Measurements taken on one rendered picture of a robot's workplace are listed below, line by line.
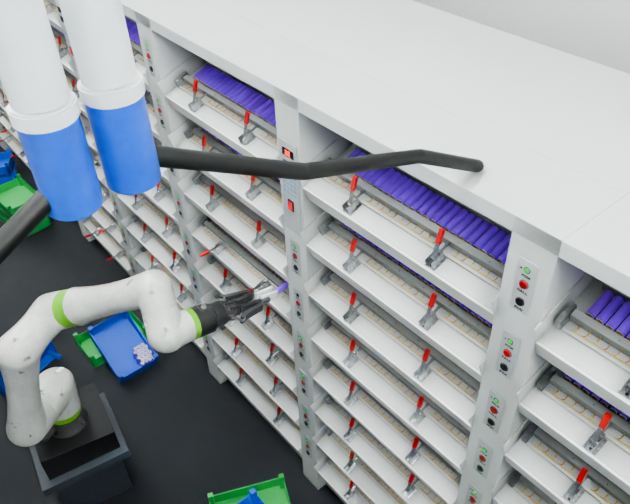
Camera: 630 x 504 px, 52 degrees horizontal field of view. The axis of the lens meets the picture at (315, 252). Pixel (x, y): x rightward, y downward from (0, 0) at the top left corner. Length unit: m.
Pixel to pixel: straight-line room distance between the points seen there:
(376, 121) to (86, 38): 0.87
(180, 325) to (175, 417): 1.22
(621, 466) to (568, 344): 0.26
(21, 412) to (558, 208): 1.71
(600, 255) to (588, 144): 0.35
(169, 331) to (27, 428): 0.70
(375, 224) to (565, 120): 0.47
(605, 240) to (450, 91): 0.58
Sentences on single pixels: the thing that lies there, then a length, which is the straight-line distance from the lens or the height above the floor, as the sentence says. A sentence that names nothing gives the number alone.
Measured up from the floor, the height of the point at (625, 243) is 1.70.
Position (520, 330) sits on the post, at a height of 1.45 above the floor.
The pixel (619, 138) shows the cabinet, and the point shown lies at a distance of 1.47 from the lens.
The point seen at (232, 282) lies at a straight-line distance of 2.49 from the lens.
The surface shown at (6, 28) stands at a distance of 0.65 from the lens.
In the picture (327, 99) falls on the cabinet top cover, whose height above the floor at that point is 1.70.
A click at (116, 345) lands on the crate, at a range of 3.29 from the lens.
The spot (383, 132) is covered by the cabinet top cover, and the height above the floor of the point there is 1.70.
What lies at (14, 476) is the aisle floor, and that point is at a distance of 3.09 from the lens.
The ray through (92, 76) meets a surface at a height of 2.11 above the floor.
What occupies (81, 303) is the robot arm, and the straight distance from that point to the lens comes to 2.01.
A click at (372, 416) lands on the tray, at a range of 2.07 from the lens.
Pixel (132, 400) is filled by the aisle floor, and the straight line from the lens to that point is 3.14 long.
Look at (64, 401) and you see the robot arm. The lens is 2.45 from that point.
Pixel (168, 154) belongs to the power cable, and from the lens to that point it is 0.78.
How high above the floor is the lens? 2.39
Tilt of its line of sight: 40 degrees down
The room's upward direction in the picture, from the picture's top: 2 degrees counter-clockwise
